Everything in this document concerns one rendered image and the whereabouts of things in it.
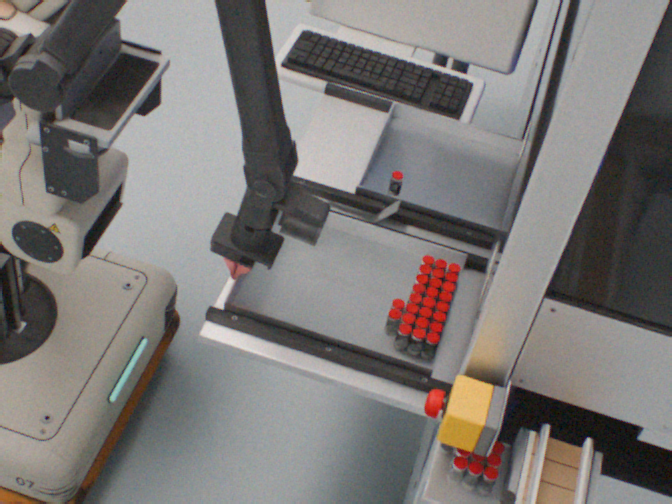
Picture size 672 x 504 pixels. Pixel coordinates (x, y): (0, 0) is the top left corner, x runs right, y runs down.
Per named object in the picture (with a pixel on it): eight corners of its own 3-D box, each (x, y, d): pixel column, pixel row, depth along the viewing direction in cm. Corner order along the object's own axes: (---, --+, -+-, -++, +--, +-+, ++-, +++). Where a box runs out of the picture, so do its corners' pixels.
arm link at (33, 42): (9, 41, 145) (-10, 63, 142) (58, 20, 140) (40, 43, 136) (49, 90, 150) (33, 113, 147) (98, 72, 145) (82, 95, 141)
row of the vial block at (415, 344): (443, 278, 173) (449, 260, 170) (418, 357, 161) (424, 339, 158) (431, 275, 174) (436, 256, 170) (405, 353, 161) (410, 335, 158)
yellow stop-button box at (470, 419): (495, 417, 146) (507, 388, 141) (485, 458, 141) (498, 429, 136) (444, 401, 147) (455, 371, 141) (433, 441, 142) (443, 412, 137)
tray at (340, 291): (463, 268, 176) (467, 254, 173) (428, 383, 158) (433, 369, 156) (276, 210, 179) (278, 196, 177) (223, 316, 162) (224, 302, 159)
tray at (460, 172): (557, 165, 198) (562, 152, 195) (536, 256, 180) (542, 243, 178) (390, 115, 201) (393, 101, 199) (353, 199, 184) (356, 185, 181)
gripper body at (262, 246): (269, 273, 156) (281, 243, 151) (208, 246, 156) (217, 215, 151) (282, 244, 161) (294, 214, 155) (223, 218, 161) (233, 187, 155)
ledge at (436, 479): (528, 461, 153) (531, 455, 152) (513, 535, 144) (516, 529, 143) (439, 432, 155) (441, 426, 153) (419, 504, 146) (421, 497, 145)
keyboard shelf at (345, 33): (492, 69, 234) (495, 60, 232) (464, 141, 215) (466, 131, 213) (309, 12, 239) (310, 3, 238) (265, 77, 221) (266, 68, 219)
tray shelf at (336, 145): (558, 157, 202) (561, 150, 201) (492, 438, 155) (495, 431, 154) (329, 89, 208) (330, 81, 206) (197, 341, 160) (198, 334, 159)
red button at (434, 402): (452, 405, 144) (458, 389, 141) (445, 428, 142) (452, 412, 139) (426, 397, 145) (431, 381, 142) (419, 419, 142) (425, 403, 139)
